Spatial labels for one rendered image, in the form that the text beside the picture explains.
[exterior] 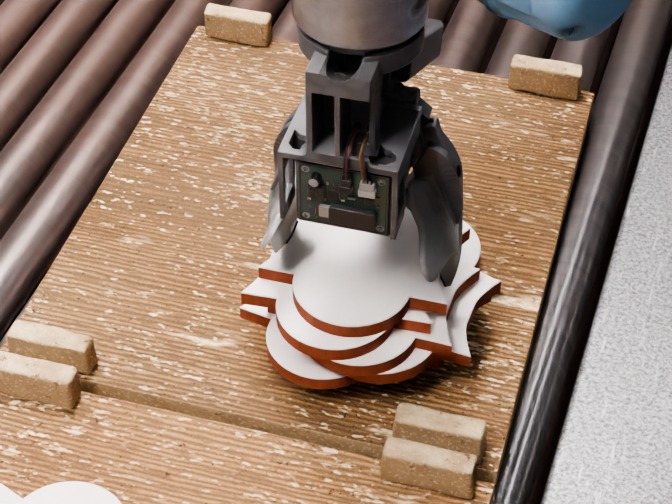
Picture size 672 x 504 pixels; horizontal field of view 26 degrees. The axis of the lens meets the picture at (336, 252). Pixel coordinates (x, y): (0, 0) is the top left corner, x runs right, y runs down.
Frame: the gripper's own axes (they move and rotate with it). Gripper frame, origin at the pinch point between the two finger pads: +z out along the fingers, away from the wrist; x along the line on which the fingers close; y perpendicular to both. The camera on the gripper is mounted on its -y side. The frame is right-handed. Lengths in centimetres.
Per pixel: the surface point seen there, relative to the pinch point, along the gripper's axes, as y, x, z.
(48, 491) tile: 19.4, -15.1, 6.2
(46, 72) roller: -24.9, -35.0, 10.2
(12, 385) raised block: 12.1, -20.8, 6.1
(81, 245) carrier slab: -2.8, -22.2, 7.4
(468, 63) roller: -35.4, 0.3, 9.8
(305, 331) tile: 7.3, -2.0, 0.6
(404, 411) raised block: 8.6, 4.9, 4.7
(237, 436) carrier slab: 11.3, -5.5, 7.4
